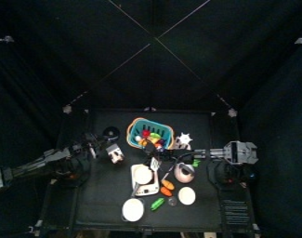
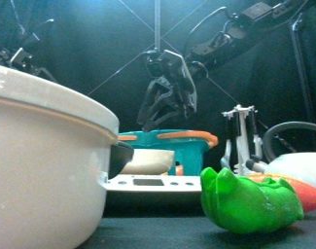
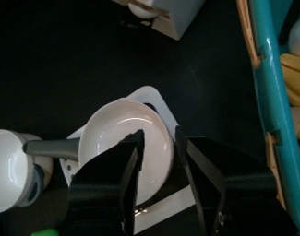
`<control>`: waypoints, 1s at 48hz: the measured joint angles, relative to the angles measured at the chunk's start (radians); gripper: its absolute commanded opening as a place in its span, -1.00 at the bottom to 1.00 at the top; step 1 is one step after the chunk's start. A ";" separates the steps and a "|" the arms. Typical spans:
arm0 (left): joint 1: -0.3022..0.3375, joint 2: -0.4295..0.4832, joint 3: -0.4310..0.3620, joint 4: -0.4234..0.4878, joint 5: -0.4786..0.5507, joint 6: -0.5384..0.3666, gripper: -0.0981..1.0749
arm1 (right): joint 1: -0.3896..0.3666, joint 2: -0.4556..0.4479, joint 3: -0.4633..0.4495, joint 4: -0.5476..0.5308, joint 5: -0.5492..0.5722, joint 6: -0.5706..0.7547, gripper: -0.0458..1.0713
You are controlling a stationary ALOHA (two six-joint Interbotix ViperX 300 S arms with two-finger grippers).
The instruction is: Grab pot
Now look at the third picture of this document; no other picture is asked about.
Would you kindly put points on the white toy toaster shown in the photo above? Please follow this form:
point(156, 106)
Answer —
point(172, 15)

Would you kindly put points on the white toy stove top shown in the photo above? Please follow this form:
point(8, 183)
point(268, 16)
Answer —
point(160, 107)

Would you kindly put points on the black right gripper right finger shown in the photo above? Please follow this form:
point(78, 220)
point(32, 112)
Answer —
point(229, 190)

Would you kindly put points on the white toy egg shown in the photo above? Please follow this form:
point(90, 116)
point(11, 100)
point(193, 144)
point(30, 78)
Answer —
point(299, 37)

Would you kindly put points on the green toy piece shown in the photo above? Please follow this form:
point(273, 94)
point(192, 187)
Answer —
point(44, 232)

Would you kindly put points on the teal basket with wicker sides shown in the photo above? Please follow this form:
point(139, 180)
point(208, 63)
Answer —
point(275, 116)

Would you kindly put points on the yellow toy banana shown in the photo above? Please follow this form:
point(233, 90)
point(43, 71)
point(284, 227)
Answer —
point(295, 80)

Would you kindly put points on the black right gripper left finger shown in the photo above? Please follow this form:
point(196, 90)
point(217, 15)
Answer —
point(102, 184)

